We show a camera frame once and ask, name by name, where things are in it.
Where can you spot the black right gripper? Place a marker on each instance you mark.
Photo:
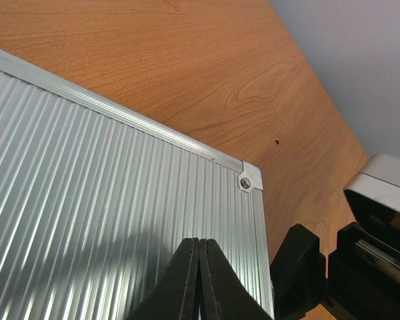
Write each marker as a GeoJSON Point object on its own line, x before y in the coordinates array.
{"type": "Point", "coordinates": [360, 279]}

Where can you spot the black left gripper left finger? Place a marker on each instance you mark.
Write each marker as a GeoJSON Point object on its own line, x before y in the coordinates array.
{"type": "Point", "coordinates": [176, 294]}

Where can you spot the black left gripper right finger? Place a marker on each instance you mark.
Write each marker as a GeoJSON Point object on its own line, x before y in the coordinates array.
{"type": "Point", "coordinates": [222, 294]}

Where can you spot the aluminium poker case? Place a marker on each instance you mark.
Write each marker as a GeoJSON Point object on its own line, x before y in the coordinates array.
{"type": "Point", "coordinates": [95, 199]}

